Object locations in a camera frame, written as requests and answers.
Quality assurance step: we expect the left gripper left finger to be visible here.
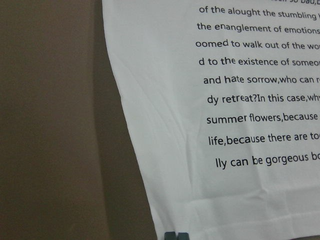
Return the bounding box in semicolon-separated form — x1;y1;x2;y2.
164;231;177;240

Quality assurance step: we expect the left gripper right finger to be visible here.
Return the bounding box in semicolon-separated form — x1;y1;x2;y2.
177;232;190;240

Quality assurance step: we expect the white printed long-sleeve shirt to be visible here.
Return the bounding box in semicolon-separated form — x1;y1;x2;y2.
102;0;320;240

